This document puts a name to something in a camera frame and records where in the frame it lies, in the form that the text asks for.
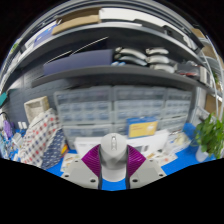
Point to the navy dotted cloth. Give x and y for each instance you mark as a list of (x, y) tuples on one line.
[(55, 150)]

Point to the green plant in white pot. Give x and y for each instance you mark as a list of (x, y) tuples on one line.
[(210, 133)]

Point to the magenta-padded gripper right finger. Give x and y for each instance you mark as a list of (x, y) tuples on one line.
[(136, 163)]

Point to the red blue checked cloth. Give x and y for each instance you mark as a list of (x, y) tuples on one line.
[(40, 133)]

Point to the dark grey pegboard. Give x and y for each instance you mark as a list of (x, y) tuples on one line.
[(20, 103)]

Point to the grey shelf unit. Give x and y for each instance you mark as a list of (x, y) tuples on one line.
[(116, 71)]

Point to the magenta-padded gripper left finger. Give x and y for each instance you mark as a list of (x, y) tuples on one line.
[(90, 163)]

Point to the white computer mouse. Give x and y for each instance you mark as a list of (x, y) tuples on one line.
[(113, 156)]

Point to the white woven basket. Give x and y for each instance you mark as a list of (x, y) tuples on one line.
[(35, 106)]

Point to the grey clear drawer cabinet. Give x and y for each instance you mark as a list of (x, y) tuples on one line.
[(178, 106), (140, 103), (83, 106)]

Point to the yellow blue box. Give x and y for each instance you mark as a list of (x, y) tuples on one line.
[(141, 128)]

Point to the white keyboard box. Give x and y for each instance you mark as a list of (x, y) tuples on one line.
[(86, 144)]

